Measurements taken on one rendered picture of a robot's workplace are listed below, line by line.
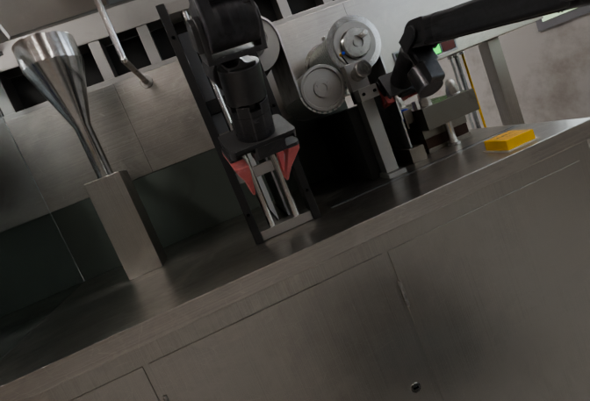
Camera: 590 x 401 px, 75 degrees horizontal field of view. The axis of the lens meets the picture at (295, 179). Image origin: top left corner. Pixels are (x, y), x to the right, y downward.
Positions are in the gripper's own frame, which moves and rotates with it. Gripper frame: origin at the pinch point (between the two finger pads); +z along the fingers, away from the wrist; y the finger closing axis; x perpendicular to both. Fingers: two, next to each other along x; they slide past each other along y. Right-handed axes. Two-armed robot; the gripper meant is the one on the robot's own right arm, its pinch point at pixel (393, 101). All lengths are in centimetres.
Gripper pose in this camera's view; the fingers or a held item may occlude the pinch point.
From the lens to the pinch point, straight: 109.9
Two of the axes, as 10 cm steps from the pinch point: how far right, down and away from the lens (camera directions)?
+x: -4.1, -8.3, 3.7
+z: 0.1, 4.0, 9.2
